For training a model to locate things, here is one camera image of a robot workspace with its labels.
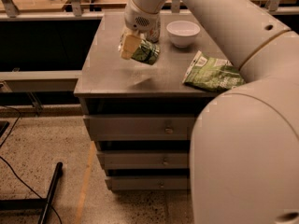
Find black floor cable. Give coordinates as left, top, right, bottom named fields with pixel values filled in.
left=0, top=105, right=63, bottom=224

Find grey drawer cabinet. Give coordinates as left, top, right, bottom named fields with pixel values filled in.
left=75, top=13, right=222, bottom=181

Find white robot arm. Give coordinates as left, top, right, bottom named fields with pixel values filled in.
left=125, top=0, right=299, bottom=224

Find white green soda can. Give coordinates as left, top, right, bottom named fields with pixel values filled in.
left=146, top=20, right=161, bottom=43

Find dark green soda can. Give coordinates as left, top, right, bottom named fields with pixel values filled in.
left=132, top=40, right=160, bottom=65

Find top grey drawer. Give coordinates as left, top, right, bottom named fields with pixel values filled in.
left=83, top=115, right=195, bottom=141

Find middle grey drawer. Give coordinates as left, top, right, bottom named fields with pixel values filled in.
left=97, top=150, right=189, bottom=170

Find green chip bag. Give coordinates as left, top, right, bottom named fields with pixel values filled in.
left=182, top=51, right=245, bottom=92

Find bottom grey drawer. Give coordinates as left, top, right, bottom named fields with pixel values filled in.
left=106, top=176, right=190, bottom=191

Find grey metal railing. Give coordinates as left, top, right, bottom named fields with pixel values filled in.
left=0, top=0, right=299, bottom=23

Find white ceramic bowl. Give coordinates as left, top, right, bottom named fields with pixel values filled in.
left=166, top=21, right=200, bottom=48

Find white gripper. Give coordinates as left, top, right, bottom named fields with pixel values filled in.
left=120, top=0, right=159, bottom=60

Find black stand leg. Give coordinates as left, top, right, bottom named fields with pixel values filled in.
left=0, top=162, right=63, bottom=224

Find grey drawer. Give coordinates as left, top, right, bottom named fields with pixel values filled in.
left=97, top=150, right=189, bottom=170
left=106, top=176, right=190, bottom=191
left=83, top=115, right=195, bottom=141

